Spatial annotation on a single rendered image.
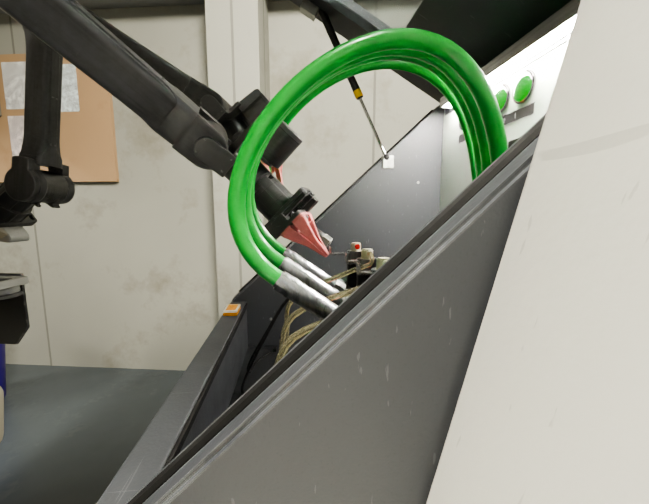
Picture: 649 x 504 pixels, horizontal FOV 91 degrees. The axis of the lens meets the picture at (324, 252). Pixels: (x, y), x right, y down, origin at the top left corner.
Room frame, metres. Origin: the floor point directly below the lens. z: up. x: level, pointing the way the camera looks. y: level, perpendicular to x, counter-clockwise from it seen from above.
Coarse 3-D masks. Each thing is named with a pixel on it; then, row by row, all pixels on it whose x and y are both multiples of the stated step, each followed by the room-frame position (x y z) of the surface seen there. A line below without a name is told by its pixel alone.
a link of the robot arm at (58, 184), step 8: (48, 176) 0.75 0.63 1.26; (56, 176) 0.78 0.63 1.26; (48, 184) 0.75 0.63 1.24; (56, 184) 0.77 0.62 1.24; (64, 184) 0.79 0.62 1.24; (48, 192) 0.75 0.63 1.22; (56, 192) 0.77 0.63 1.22; (64, 192) 0.79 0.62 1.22; (48, 200) 0.76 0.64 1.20; (56, 200) 0.78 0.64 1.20
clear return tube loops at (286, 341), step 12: (372, 264) 0.39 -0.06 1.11; (336, 276) 0.38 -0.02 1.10; (288, 312) 0.38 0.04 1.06; (300, 312) 0.30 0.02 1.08; (288, 324) 0.30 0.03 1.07; (312, 324) 0.23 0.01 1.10; (288, 336) 0.38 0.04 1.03; (300, 336) 0.23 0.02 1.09; (288, 348) 0.23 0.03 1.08; (276, 360) 0.23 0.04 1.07
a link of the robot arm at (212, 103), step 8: (208, 96) 0.69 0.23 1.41; (248, 96) 0.70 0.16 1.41; (256, 96) 0.70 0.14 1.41; (264, 96) 0.69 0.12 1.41; (200, 104) 0.69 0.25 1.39; (208, 104) 0.69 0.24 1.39; (216, 104) 0.69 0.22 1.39; (240, 104) 0.70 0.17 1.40; (248, 104) 0.70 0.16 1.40; (256, 104) 0.69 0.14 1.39; (264, 104) 0.69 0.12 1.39; (208, 112) 0.69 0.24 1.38; (216, 112) 0.69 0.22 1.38; (224, 112) 0.68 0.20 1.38; (232, 112) 0.70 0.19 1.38; (248, 112) 0.69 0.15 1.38; (256, 112) 0.69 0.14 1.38; (224, 120) 0.71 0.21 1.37
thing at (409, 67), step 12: (396, 60) 0.56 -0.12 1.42; (348, 72) 0.58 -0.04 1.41; (360, 72) 0.58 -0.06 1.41; (420, 72) 0.55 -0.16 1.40; (324, 84) 0.60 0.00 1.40; (432, 84) 0.55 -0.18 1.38; (444, 84) 0.54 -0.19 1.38; (312, 96) 0.61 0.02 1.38; (444, 96) 0.55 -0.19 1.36; (300, 108) 0.61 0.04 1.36; (456, 108) 0.53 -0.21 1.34; (288, 120) 0.62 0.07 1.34; (468, 132) 0.53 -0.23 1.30; (468, 144) 0.53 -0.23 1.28
